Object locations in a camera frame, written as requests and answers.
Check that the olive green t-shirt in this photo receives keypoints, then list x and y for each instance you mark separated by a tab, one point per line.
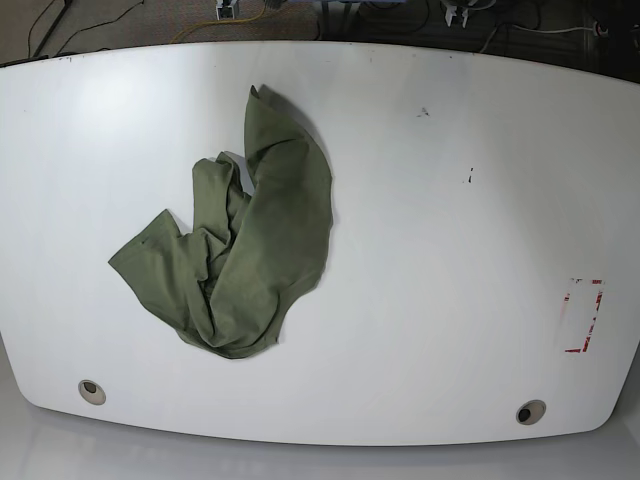
260	239

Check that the red tape rectangle marking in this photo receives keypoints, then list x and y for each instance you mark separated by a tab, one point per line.
579	312

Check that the right table cable grommet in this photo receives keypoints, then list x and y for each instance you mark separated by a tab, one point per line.
531	412

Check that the table cable grommet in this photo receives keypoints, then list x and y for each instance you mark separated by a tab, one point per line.
91	392
531	412

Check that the left table cable grommet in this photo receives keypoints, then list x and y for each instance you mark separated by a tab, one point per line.
91	392

